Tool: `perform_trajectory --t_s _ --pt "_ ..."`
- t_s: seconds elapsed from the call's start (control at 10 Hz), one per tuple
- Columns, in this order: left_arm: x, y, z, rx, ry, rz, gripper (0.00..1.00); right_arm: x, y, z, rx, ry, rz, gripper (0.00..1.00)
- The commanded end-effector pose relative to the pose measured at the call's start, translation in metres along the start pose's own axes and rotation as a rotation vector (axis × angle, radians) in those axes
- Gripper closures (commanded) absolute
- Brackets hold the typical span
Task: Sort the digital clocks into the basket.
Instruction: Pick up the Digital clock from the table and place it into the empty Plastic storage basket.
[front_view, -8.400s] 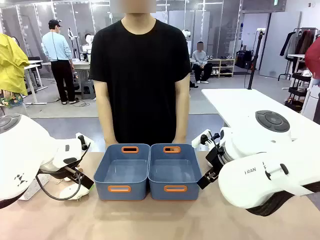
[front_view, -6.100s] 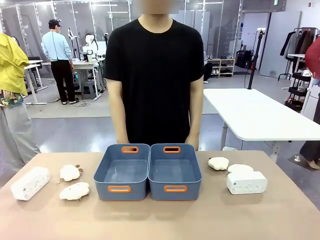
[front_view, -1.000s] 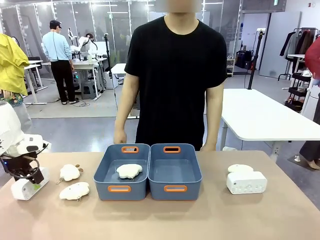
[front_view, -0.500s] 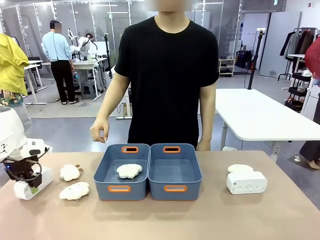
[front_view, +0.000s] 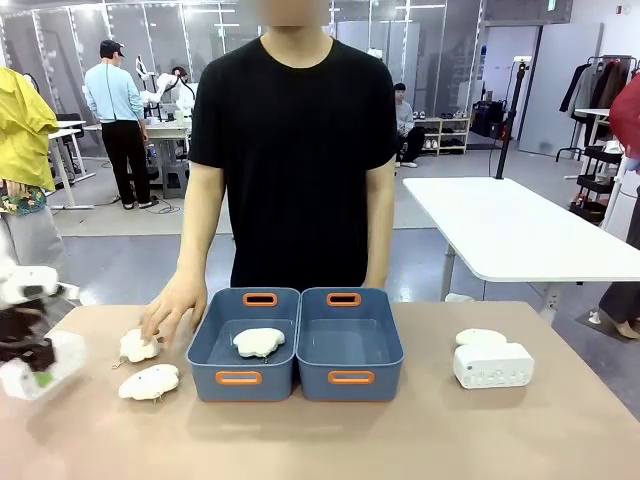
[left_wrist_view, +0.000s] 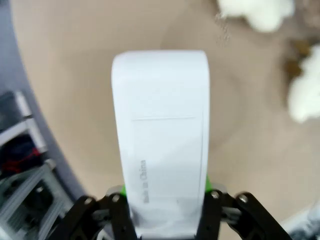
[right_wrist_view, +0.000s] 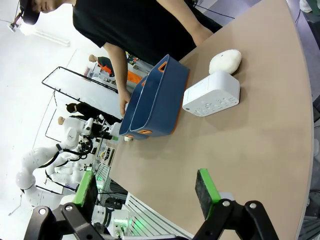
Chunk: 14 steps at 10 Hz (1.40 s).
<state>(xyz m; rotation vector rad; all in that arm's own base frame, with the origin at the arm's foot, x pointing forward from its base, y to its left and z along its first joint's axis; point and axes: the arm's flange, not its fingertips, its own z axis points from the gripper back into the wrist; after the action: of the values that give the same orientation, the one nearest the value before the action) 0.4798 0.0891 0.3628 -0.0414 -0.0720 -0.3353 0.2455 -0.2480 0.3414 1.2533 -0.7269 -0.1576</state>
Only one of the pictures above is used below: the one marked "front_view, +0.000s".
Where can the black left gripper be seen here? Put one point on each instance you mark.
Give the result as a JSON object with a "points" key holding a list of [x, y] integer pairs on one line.
{"points": [[22, 332]]}

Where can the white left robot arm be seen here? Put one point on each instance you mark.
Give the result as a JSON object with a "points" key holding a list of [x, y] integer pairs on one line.
{"points": [[30, 280]]}

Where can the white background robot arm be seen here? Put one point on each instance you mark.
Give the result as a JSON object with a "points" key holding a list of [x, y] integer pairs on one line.
{"points": [[162, 85]]}

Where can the person's left forearm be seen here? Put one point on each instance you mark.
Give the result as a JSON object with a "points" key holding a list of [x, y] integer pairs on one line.
{"points": [[379, 250]]}

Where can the person's right forearm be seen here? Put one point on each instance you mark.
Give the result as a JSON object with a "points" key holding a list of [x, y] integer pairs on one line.
{"points": [[197, 255]]}

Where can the person's right hand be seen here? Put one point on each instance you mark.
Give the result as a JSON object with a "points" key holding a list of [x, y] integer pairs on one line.
{"points": [[175, 305]]}

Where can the floral patterned fabric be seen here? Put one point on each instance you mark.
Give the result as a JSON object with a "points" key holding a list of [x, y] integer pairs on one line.
{"points": [[20, 204]]}

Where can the white height-adjustable desk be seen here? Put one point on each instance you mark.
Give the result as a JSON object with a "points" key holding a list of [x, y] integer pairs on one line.
{"points": [[70, 150]]}

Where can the grey plastic stool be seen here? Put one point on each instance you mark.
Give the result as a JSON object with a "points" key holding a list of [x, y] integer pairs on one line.
{"points": [[175, 180]]}

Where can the yellow jacket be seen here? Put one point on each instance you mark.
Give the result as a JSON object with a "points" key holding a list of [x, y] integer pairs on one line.
{"points": [[22, 130]]}

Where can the man in light blue shirt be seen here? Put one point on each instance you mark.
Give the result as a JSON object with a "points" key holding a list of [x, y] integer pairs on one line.
{"points": [[117, 100]]}

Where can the person with face mask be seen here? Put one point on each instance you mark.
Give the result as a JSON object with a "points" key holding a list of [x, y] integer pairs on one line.
{"points": [[180, 80]]}

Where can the person in black T-shirt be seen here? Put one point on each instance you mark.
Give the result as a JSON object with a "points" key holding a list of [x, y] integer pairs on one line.
{"points": [[295, 150]]}

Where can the seated person in grey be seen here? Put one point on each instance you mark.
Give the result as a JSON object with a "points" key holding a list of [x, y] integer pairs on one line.
{"points": [[407, 125]]}

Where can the wooden shoe rack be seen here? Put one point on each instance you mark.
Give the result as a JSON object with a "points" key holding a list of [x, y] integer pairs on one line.
{"points": [[442, 135]]}

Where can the white table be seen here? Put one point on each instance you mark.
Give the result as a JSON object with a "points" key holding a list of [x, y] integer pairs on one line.
{"points": [[505, 225]]}

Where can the black bags pile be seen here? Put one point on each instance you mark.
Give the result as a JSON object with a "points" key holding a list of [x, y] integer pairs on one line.
{"points": [[487, 117]]}

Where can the black tripod pole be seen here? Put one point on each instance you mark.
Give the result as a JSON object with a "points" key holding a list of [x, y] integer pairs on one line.
{"points": [[512, 115]]}

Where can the bystander dark trouser leg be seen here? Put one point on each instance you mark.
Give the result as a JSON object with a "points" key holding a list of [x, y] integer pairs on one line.
{"points": [[620, 307]]}

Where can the black utility cart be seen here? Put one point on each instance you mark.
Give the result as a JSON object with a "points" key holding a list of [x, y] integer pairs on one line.
{"points": [[597, 180]]}

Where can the clothes rack with dark coats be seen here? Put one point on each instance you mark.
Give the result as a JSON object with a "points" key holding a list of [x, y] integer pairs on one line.
{"points": [[595, 90]]}

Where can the red jacket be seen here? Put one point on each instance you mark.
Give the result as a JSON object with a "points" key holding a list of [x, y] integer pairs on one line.
{"points": [[626, 115]]}

